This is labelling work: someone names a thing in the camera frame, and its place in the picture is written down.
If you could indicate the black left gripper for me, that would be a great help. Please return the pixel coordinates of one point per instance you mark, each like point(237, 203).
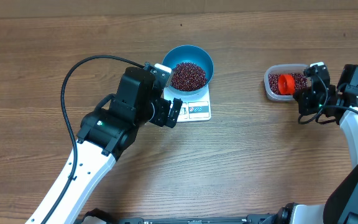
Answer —
point(163, 108)

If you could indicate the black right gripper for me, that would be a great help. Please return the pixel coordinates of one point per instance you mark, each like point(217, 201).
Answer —
point(304, 98)

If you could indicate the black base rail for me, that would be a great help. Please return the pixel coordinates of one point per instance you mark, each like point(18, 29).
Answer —
point(197, 220)

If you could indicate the red beans in container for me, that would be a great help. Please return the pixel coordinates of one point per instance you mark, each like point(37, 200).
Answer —
point(300, 81)

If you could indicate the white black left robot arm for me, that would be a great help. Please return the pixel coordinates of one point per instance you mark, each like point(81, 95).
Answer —
point(104, 135)

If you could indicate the clear plastic container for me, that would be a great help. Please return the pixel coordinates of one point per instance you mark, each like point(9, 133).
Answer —
point(283, 68)

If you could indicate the red beans in bowl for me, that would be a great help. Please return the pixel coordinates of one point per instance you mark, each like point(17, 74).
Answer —
point(188, 76)

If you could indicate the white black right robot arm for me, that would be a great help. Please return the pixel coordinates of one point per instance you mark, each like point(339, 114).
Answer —
point(340, 105)

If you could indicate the blue bowl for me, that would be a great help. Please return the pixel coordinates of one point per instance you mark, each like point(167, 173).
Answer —
point(193, 54)

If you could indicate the white kitchen scale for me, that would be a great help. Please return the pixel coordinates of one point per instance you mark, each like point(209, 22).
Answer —
point(196, 104)

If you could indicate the red measuring scoop blue handle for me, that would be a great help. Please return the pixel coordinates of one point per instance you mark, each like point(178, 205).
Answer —
point(286, 84)

